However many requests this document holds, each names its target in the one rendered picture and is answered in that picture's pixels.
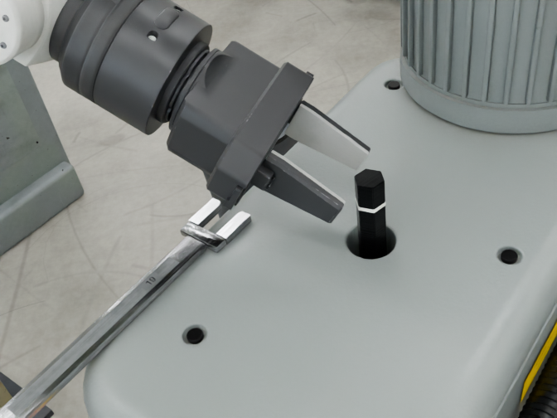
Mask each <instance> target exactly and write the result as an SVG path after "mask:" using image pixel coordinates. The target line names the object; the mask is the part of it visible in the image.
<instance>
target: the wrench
mask: <svg viewBox="0 0 557 418"><path fill-rule="evenodd" d="M221 209H222V206H221V203H220V201H219V200H216V199H215V198H212V199H211V200H210V201H209V202H208V203H207V204H205V205H204V206H203V208H202V209H200V210H199V211H198V212H197V213H196V214H195V215H194V216H193V217H192V218H191V219H190V220H189V222H188V223H187V224H186V225H184V227H183V228H181V230H180V232H181V234H182V235H183V236H185V238H184V239H183V240H182V241H181V242H180V243H179V244H178V245H176V246H175V247H174V248H173V249H172V250H171V251H170V252H169V253H168V254H167V255H166V256H164V257H163V258H162V259H161V260H160V261H159V262H158V263H157V264H156V265H155V266H153V267H152V268H151V269H150V270H149V271H148V272H147V273H146V274H145V275H144V277H142V278H141V279H140V280H139V281H138V282H137V283H136V284H135V285H134V286H133V287H132V288H130V289H129V290H128V291H127V292H126V293H125V294H124V295H123V296H122V297H121V298H119V299H118V300H117V301H116V302H115V303H114V304H113V305H112V306H111V307H110V308H109V309H107V310H106V311H105V312H104V313H103V314H102V315H101V316H100V317H99V318H98V319H96V320H95V321H94V322H93V323H92V324H91V325H90V326H89V327H88V328H87V329H86V330H85V331H84V332H83V333H82V334H81V335H80V336H79V337H78V338H77V339H76V340H74V341H73V342H72V343H71V344H70V345H69V346H68V347H67V348H66V349H65V350H63V351H62V352H61V353H60V354H59V355H58V356H57V357H56V358H55V359H54V360H53V361H51V362H50V363H49V364H48V365H47V366H46V367H45V368H44V369H43V370H42V371H41V372H39V373H38V374H37V375H36V376H35V377H34V378H33V379H32V380H31V381H30V382H28V383H27V384H26V385H25V386H24V387H23V388H22V389H21V390H20V391H19V392H18V393H17V394H16V395H15V396H14V397H13V398H12V399H11V400H10V401H9V402H7V403H6V404H5V405H4V406H3V407H2V408H1V409H0V418H32V417H33V416H34V415H35V414H36V413H37V412H39V411H40V410H41V409H42V408H43V407H44V406H45V405H46V404H47V403H48V402H49V401H50V400H51V399H52V398H53V397H54V396H55V395H56V394H57V393H58V392H59V391H61V390H62V389H63V388H64V387H65V386H66V385H67V384H68V383H69V382H70V381H71V380H72V379H73V378H74V377H75V376H76V375H77V374H78V373H79V372H80V371H81V370H82V369H84V368H85V367H86V366H87V365H88V364H89V363H90V362H91V361H92V360H93V359H94V358H95V357H96V356H97V355H98V354H99V353H100V352H101V351H102V350H103V349H104V348H106V347H107V346H108V345H109V344H110V343H111V342H112V341H113V340H114V339H115V338H116V337H117V336H118V335H119V334H120V333H121V332H122V331H123V330H124V329H125V328H126V327H127V326H129V324H131V322H132V321H134V319H136V317H137V316H139V314H140V313H141V312H142V311H144V309H145V308H146V307H147V306H148V305H149V304H151V303H152V302H153V301H154V300H155V299H156V298H157V297H158V296H159V295H160V294H161V293H162V292H163V291H164V290H165V289H166V288H167V287H168V286H169V285H170V284H171V283H173V282H174V281H175V280H176V279H177V278H178V277H179V276H180V275H181V274H182V273H183V272H184V271H185V270H186V269H187V268H188V267H189V266H190V265H191V264H192V263H193V262H194V261H196V260H197V259H198V258H199V257H200V256H201V255H202V254H203V253H204V252H205V251H206V248H208V249H209V250H212V251H214V252H215V253H218V252H219V251H220V250H221V249H222V248H223V247H224V246H225V245H226V244H227V245H228V244H229V243H230V242H231V241H232V240H233V239H234V238H236V237H237V236H238V235H239V234H240V233H241V232H242V230H244V229H245V228H246V227H247V225H249V224H250V223H251V222H252V221H251V217H250V214H247V213H245V212H243V211H242V212H239V213H237V214H236V215H235V216H234V217H233V218H232V219H231V220H230V221H229V222H228V223H227V224H226V225H225V226H224V227H223V228H222V229H221V230H219V231H218V232H217V233H216V234H214V233H212V232H210V231H208V230H206V229H204V228H203V227H204V226H205V225H206V224H207V223H209V222H210V221H211V220H212V219H213V218H214V217H215V216H216V215H217V214H218V213H219V212H220V211H221Z"/></svg>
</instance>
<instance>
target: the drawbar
mask: <svg viewBox="0 0 557 418"><path fill-rule="evenodd" d="M354 180H355V192H356V202H357V204H358V207H362V208H367V209H371V210H375V209H376V208H377V207H379V206H380V205H382V204H383V203H385V180H384V178H383V175H382V173H381V171H376V170H371V169H367V168H366V169H364V170H363V171H361V172H360V173H358V174H357V175H355V176H354ZM357 204H356V215H357V227H358V239H359V251H360V257H361V258H363V259H368V260H373V259H379V258H382V257H384V256H386V255H387V249H386V221H385V206H384V207H382V208H381V209H380V210H378V211H377V212H375V213H372V212H367V211H359V210H358V207H357Z"/></svg>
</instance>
